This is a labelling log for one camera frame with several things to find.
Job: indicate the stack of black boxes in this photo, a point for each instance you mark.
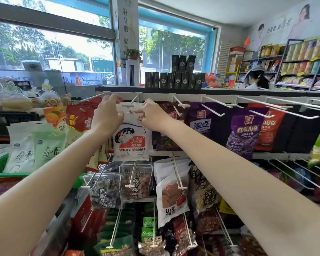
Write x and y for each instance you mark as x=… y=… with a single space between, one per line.
x=176 y=77

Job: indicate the purple snack bag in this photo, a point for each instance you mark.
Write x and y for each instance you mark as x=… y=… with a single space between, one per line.
x=200 y=118

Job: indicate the person's left forearm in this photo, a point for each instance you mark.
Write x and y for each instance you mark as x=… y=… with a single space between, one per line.
x=42 y=189

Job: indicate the green snack packets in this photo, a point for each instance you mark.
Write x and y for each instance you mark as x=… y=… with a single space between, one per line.
x=117 y=237

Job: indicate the red gift boxes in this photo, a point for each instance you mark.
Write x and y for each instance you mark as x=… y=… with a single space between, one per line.
x=82 y=218

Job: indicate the white tower air conditioner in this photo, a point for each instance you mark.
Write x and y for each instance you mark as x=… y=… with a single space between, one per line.
x=132 y=73

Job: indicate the dark brown snack bag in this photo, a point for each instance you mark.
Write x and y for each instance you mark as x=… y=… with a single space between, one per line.
x=162 y=141

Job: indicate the person's right forearm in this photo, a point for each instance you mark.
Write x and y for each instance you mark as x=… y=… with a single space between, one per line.
x=245 y=189

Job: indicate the clear brown dried fruit bag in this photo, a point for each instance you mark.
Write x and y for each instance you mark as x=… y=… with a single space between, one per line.
x=138 y=183

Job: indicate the wall poster with faces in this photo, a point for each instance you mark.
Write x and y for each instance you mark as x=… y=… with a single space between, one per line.
x=285 y=23

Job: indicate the person's left fingers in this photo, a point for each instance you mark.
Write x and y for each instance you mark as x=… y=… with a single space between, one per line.
x=112 y=98

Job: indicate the red snack bag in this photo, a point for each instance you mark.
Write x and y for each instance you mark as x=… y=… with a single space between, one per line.
x=80 y=118

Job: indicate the white hawthorn snack bag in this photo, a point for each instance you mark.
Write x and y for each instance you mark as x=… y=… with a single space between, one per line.
x=172 y=199

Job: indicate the white pale green packet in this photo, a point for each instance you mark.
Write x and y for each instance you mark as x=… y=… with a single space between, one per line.
x=48 y=147
x=20 y=155

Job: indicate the yellow small rack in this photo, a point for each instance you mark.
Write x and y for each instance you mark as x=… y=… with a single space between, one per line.
x=230 y=74

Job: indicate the clear dark dried fruit bag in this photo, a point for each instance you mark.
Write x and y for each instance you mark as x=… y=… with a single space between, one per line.
x=106 y=191

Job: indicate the clear mixed nut bag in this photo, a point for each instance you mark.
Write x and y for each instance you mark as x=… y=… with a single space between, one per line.
x=152 y=247

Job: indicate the brown nut snack bag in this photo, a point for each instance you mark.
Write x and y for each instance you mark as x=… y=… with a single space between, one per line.
x=205 y=195

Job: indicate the yellow price tag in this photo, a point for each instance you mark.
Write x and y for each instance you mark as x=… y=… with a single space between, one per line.
x=225 y=207

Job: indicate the clear bag of pastries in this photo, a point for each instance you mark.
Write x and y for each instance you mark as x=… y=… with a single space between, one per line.
x=50 y=97

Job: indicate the person's right hand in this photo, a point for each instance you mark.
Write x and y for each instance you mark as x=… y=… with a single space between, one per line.
x=156 y=117

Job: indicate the white pillar banner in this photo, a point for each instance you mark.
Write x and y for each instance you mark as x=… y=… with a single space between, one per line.
x=128 y=26

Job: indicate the person's left hand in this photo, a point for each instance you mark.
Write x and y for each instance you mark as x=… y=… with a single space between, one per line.
x=106 y=117

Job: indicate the white rabbit candy bag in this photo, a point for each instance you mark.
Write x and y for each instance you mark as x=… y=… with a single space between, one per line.
x=132 y=143

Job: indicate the white radiator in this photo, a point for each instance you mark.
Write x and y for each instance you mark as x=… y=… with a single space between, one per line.
x=224 y=61

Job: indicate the shelf rows of snack packets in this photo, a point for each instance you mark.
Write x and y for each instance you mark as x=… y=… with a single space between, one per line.
x=305 y=59

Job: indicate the black metal shelf rack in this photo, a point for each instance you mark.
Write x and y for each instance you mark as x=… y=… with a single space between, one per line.
x=282 y=63

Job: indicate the purple raisin candy bag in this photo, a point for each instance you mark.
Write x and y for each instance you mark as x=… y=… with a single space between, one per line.
x=245 y=133

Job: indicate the person's right fingers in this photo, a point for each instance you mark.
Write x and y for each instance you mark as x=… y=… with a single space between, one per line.
x=144 y=107

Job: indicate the dark red snack packet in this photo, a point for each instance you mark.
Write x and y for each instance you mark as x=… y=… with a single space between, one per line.
x=180 y=233

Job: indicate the orange fruit print packet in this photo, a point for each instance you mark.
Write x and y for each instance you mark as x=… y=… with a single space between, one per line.
x=55 y=116

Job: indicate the black plastic crate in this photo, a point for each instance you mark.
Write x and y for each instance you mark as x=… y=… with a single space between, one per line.
x=12 y=122

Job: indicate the red jelly candy bag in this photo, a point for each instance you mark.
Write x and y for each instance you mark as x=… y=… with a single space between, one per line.
x=269 y=130

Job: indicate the potted green plant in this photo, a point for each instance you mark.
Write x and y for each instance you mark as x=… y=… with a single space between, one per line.
x=133 y=53

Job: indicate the clear bag of bread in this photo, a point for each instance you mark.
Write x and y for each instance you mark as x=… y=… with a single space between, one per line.
x=12 y=99

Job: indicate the green plastic basket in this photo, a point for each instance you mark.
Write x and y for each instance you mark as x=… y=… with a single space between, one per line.
x=0 y=167

